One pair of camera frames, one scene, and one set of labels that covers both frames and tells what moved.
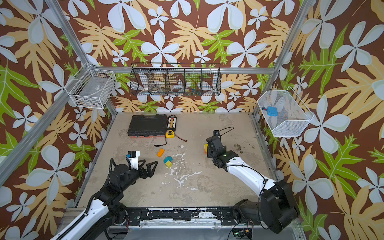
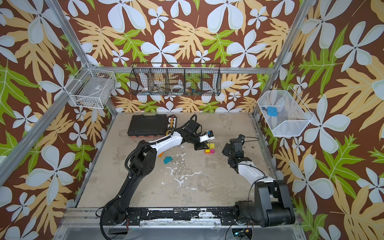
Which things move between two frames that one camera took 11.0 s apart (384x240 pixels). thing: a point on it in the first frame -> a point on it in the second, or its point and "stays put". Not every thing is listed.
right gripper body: [212, 144] -> [229, 150]
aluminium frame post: [109, 105] stays put
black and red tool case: [141, 126] stays put
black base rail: [222, 215] stays put
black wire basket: [176, 79] stays put
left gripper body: [133, 175] -> [195, 141]
